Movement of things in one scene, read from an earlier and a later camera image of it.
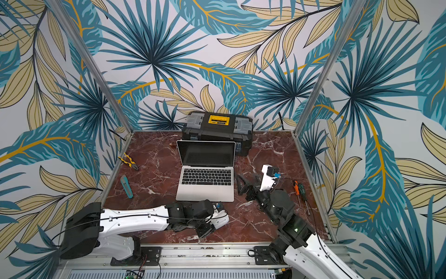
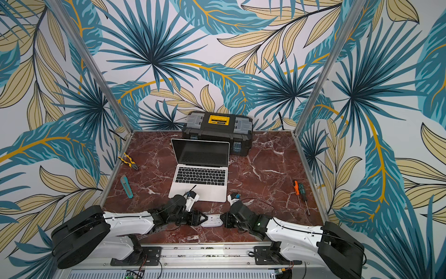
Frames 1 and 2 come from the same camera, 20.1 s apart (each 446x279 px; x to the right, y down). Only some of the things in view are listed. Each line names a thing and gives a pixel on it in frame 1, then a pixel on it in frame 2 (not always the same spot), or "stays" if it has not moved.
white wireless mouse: x=220 y=219 stays
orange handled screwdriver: x=297 y=189 stays
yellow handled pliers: x=131 y=163 stays
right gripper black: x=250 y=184 -> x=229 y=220
